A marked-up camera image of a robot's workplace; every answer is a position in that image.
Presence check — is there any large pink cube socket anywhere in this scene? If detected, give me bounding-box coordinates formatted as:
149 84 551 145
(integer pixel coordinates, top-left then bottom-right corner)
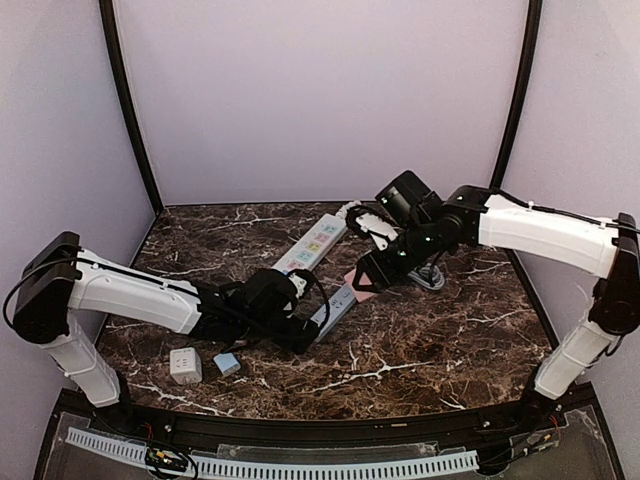
344 269 377 303

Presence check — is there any grey-blue power strip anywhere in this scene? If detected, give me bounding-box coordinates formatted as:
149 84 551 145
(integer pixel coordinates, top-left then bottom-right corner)
315 284 356 343

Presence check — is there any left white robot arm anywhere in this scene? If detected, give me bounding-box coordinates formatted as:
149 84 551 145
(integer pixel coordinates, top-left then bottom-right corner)
2 231 325 408

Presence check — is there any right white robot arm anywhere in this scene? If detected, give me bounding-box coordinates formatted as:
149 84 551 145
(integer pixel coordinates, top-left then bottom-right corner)
346 170 639 400

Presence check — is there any small blue plug adapter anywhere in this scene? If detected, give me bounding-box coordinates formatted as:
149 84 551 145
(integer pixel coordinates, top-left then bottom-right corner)
213 353 241 377

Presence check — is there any white multicolour power strip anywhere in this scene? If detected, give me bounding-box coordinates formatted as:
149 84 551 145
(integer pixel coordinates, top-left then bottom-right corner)
272 200 362 274

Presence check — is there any white cube socket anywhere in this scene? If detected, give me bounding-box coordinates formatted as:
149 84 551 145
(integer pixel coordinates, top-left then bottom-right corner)
170 347 203 385

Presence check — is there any small circuit board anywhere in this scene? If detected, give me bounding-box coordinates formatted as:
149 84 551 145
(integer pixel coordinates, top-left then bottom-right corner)
145 448 190 472

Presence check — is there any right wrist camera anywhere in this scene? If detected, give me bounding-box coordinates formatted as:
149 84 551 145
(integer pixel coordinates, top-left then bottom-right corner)
346 205 398 251

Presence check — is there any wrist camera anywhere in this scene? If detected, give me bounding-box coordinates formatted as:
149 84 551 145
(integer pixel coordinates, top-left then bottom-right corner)
346 205 398 251
286 269 311 314

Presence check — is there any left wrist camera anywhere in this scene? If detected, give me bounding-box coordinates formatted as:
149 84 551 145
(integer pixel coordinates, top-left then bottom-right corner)
286 269 311 314

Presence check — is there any right black frame post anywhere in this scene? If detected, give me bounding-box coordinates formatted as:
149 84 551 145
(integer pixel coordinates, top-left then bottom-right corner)
489 0 543 189

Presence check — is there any black frame post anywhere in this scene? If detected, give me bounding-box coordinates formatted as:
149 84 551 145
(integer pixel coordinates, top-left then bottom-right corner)
489 0 543 189
98 0 164 216

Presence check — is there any black front table rail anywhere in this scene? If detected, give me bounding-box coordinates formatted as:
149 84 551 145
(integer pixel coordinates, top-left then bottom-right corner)
100 401 566 450

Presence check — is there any white slotted cable duct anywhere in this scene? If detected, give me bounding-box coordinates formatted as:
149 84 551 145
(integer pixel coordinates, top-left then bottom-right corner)
65 427 479 479

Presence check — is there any left black frame post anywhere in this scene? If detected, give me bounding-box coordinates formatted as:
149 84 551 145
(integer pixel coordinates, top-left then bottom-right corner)
98 0 164 216

